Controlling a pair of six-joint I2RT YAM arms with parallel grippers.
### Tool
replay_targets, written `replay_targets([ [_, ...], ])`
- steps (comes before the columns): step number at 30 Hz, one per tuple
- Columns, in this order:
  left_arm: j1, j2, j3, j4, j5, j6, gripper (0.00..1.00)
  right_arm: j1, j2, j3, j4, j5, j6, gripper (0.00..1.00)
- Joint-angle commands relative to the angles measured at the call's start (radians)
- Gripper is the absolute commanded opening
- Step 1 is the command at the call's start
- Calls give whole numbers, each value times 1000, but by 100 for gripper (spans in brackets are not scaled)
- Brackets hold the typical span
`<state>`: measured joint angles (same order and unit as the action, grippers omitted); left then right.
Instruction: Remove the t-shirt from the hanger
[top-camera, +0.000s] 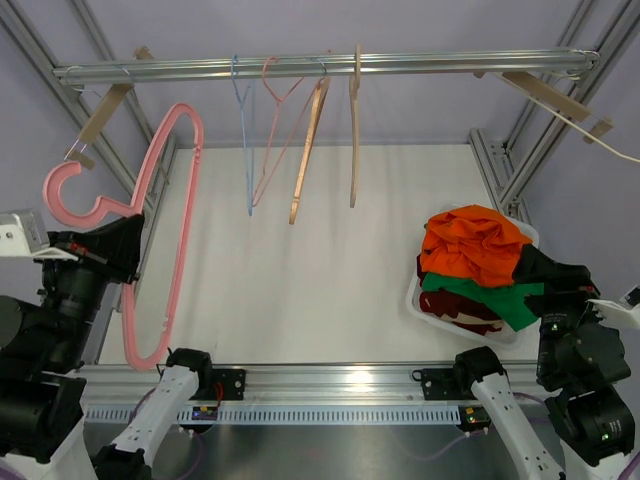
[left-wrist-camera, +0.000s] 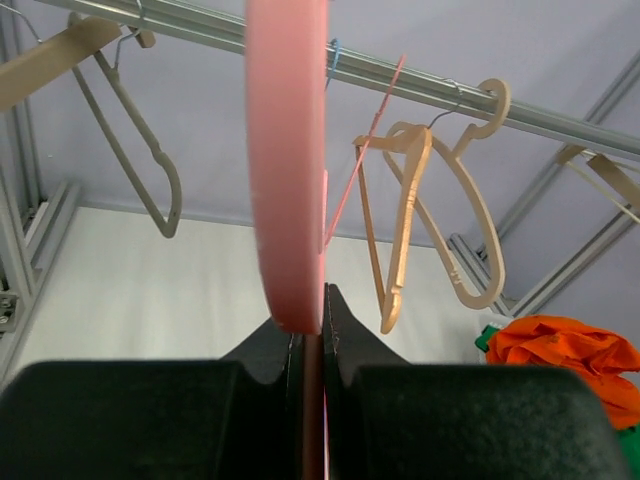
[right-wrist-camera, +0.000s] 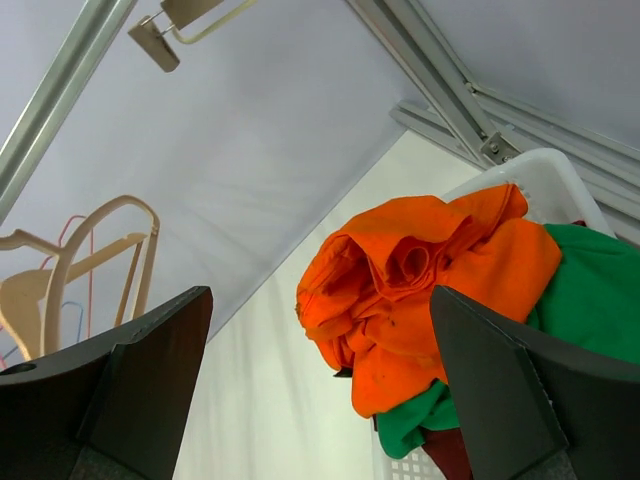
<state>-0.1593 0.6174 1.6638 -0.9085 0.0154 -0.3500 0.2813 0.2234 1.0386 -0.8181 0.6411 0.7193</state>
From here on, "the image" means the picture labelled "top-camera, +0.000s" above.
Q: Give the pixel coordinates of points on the orange t shirt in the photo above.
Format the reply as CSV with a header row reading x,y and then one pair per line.
x,y
473,242

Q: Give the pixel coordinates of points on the green t shirt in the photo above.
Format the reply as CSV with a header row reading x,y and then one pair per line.
x,y
452,296

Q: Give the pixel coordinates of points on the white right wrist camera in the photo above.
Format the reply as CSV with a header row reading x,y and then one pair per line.
x,y
622,314

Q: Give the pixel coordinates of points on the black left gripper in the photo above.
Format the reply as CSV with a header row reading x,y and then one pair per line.
x,y
114,250

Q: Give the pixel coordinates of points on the wooden clip hanger left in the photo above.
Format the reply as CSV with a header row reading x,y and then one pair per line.
x,y
96,122

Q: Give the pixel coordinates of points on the aluminium frame posts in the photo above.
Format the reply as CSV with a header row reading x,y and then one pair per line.
x,y
508,167
40,120

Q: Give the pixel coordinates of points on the wooden clip hanger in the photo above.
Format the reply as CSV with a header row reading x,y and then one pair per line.
x,y
567,110
96,122

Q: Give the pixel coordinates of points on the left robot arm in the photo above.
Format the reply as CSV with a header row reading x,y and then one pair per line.
x,y
42,419

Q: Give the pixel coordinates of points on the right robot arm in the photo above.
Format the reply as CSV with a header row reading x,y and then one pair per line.
x,y
579,361

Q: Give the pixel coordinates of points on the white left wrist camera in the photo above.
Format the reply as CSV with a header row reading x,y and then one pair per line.
x,y
23,234

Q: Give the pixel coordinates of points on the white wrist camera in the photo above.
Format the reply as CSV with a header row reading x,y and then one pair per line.
x,y
622,314
23,234

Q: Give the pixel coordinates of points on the metal clothes rail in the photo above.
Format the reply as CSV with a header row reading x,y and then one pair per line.
x,y
557,60

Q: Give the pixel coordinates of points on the wooden clip hanger right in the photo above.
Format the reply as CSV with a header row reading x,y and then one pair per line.
x,y
567,110

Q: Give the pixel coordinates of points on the aluminium frame posts right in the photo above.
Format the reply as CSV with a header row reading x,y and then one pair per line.
x,y
508,167

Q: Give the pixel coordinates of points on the blue wire hanger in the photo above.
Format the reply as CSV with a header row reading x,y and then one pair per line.
x,y
246,104

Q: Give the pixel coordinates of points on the dark maroon t shirt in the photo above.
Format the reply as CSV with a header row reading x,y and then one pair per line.
x,y
445,305

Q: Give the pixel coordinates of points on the white plastic laundry basket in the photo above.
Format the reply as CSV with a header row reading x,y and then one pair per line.
x,y
493,333

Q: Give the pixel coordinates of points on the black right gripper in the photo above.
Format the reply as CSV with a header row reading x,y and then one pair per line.
x,y
567,283

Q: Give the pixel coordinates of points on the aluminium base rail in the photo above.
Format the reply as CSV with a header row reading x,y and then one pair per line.
x,y
305,384

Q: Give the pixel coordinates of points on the aluminium frame posts left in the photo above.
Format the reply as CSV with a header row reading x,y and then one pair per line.
x,y
40,120

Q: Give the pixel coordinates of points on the white slotted cable duct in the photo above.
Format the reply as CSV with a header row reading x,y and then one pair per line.
x,y
237,414

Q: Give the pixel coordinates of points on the wooden hanger with metal hook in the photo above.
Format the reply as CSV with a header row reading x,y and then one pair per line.
x,y
318,100

